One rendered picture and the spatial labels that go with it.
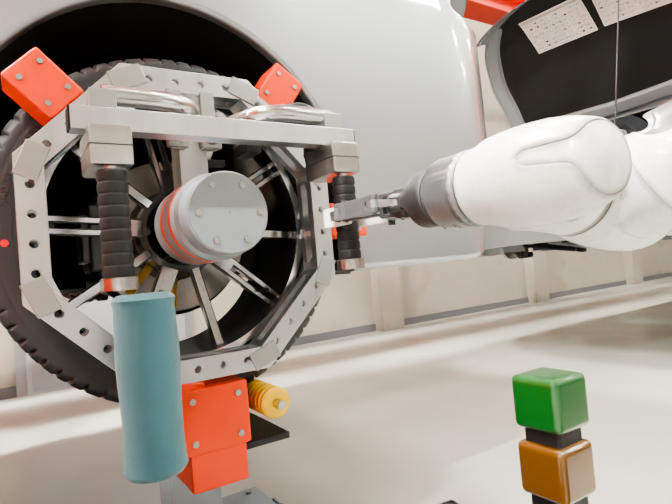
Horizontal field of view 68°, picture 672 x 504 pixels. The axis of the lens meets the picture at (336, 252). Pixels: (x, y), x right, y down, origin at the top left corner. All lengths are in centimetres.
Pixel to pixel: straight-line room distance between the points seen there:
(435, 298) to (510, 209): 583
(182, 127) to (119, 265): 21
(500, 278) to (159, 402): 670
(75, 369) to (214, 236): 35
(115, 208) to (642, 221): 60
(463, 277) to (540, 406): 632
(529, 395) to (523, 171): 21
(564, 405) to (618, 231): 28
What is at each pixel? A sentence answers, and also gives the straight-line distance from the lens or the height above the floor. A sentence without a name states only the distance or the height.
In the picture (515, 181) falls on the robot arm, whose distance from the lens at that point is 51.
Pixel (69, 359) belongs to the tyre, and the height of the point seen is 64.
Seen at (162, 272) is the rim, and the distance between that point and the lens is 99.
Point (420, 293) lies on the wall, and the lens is 617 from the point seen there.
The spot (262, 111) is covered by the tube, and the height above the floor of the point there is 100.
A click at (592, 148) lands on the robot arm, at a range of 50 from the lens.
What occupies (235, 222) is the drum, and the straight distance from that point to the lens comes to 78.
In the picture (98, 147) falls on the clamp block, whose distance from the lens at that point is 67.
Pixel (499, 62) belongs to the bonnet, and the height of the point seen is 223.
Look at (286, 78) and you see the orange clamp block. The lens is 105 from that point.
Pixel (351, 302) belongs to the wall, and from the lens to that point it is 552.
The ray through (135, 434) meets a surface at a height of 55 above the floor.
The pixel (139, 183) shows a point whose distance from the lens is 113.
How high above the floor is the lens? 75
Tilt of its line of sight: 2 degrees up
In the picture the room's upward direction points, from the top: 5 degrees counter-clockwise
